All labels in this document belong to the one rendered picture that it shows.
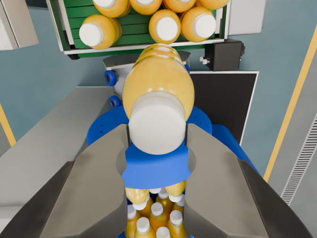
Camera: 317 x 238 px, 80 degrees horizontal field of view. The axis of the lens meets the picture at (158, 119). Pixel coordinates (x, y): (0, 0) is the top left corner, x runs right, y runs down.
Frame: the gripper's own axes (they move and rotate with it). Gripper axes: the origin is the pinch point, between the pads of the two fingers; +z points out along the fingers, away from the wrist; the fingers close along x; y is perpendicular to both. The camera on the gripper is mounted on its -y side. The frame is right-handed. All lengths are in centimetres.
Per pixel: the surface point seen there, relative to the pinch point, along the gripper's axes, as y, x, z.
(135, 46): -0.5, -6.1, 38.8
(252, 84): 37, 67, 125
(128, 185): 20.6, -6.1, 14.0
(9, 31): -5.0, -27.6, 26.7
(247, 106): 56, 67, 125
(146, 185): 20.2, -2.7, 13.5
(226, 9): -8.3, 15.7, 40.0
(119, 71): 6.6, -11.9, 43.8
